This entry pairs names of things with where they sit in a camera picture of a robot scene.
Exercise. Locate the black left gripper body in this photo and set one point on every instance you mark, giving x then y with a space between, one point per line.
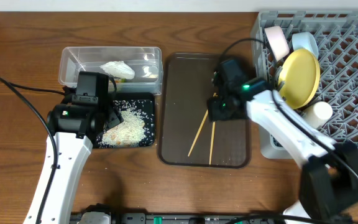
110 115

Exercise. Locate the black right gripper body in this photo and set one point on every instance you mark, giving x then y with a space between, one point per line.
220 111

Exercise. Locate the wooden chopstick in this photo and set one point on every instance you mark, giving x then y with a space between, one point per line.
198 133
212 142

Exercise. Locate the white napkin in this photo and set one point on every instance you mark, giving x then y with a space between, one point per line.
118 69

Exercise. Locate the rice food waste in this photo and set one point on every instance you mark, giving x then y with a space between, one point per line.
129 129

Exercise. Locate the yellow plate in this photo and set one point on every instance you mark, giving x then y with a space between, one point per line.
300 76

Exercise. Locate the pink bowl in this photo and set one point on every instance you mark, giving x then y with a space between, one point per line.
277 41

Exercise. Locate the light blue bowl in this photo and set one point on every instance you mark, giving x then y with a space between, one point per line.
305 40

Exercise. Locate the pale green cup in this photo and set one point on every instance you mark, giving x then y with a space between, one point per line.
317 114

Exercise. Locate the green yellow snack wrapper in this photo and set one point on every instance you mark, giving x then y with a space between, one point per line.
120 80

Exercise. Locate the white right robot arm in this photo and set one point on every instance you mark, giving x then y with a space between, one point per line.
329 169

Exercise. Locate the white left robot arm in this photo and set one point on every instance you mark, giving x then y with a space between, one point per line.
73 126

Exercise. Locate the grey dishwasher rack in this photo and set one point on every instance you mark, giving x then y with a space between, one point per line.
336 35

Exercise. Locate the black tray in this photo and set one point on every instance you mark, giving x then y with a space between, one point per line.
148 105

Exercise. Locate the clear plastic bin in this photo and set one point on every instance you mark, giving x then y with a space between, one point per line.
145 61

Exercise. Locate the brown serving tray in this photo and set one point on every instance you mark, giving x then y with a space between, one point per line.
187 89

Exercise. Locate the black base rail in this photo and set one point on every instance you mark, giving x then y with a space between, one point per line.
143 217

